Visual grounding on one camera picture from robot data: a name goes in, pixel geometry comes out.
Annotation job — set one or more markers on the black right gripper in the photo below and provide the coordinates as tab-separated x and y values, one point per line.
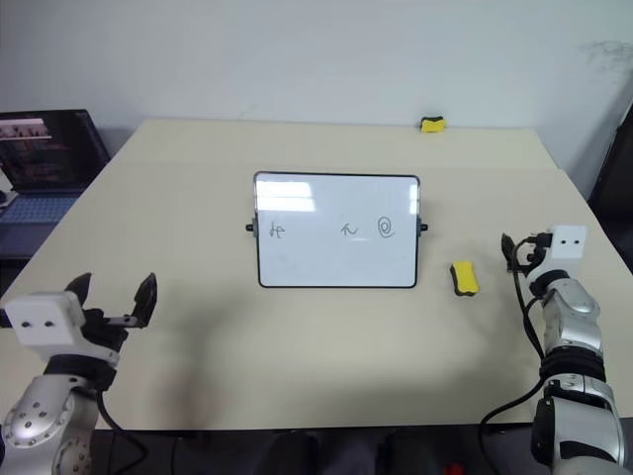
531	252

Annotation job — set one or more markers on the yellow black whiteboard eraser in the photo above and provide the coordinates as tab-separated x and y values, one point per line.
464	278
432	124

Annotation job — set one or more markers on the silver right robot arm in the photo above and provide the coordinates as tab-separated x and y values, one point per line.
573	346

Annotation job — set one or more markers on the small black-framed whiteboard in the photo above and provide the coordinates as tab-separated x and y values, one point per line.
336	232

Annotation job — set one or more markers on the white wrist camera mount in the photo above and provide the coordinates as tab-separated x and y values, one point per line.
568	243
42	321

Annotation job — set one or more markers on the open dark laptop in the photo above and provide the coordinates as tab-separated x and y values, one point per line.
44	163

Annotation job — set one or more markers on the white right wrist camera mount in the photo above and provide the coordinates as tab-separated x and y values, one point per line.
568	243

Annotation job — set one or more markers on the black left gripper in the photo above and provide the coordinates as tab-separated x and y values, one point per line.
101	329

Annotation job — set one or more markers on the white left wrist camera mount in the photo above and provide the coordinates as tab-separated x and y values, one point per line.
42	321

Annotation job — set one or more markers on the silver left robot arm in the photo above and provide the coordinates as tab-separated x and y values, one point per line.
34	415

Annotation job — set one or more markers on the dark furniture panel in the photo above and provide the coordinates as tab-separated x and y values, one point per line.
615	168

